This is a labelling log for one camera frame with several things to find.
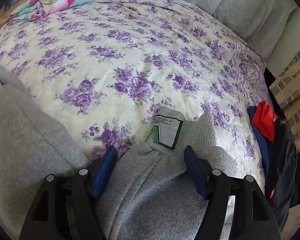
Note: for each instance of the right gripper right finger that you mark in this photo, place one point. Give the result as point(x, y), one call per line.
point(235, 206)

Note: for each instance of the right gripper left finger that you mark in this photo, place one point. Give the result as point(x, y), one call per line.
point(64, 208)

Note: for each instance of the grey sweatpants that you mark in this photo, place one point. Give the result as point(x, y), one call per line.
point(149, 195)

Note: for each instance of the black garment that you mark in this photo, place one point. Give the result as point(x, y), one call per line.
point(281, 176)

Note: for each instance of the blue garment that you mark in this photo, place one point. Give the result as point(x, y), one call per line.
point(263, 142)

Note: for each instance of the red garment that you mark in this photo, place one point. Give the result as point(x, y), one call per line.
point(264, 120)

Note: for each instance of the brown checkered curtain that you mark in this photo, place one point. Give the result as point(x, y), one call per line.
point(286, 89)

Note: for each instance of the purple floral bedspread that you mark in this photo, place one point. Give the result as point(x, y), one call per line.
point(105, 68)

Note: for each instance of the folded turquoise floral blanket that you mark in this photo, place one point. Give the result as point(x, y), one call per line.
point(32, 10)

